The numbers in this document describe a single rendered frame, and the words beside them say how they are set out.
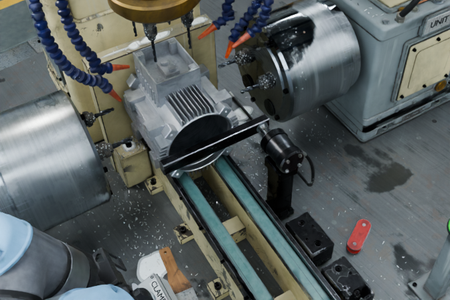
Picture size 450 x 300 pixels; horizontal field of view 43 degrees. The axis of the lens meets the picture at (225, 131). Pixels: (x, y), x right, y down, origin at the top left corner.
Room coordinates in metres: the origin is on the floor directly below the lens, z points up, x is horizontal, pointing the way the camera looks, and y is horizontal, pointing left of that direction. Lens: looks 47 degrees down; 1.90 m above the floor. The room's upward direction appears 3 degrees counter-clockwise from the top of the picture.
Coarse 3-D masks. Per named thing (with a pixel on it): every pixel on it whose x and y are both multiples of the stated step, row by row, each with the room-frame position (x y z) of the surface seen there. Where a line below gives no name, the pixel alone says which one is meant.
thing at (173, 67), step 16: (144, 48) 0.96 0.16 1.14; (160, 48) 0.97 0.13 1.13; (176, 48) 0.97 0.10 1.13; (144, 64) 0.94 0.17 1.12; (160, 64) 0.92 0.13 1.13; (176, 64) 0.93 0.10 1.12; (192, 64) 0.90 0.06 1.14; (144, 80) 0.90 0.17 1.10; (160, 80) 0.85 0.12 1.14; (176, 80) 0.86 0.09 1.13; (192, 80) 0.88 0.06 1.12; (160, 96) 0.84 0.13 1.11
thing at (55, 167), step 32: (64, 96) 0.80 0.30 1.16; (0, 128) 0.72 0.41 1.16; (32, 128) 0.72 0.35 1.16; (64, 128) 0.72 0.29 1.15; (0, 160) 0.66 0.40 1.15; (32, 160) 0.66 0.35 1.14; (64, 160) 0.67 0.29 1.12; (96, 160) 0.68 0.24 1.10; (0, 192) 0.62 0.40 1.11; (32, 192) 0.62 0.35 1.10; (64, 192) 0.64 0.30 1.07; (96, 192) 0.66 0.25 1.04; (32, 224) 0.60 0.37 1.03
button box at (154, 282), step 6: (150, 276) 0.46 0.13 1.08; (156, 276) 0.46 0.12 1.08; (144, 282) 0.45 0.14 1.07; (150, 282) 0.45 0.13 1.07; (156, 282) 0.44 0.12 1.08; (162, 282) 0.45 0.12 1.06; (150, 288) 0.44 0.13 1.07; (156, 288) 0.43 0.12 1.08; (162, 288) 0.43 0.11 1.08; (168, 288) 0.45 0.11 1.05; (156, 294) 0.42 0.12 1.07; (162, 294) 0.42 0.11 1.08; (168, 294) 0.43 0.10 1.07; (174, 294) 0.44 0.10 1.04
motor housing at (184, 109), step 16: (208, 80) 0.93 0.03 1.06; (176, 96) 0.86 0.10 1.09; (192, 96) 0.85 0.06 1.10; (208, 96) 0.87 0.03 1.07; (128, 112) 0.90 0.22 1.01; (144, 112) 0.84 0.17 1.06; (160, 112) 0.83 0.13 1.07; (176, 112) 0.81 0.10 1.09; (192, 112) 0.79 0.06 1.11; (208, 112) 0.81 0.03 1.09; (176, 128) 0.78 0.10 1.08; (192, 128) 0.90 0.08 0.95; (208, 128) 0.88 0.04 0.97; (224, 128) 0.85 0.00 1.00; (160, 144) 0.76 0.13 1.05; (176, 144) 0.86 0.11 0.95; (192, 144) 0.86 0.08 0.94; (208, 160) 0.81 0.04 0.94
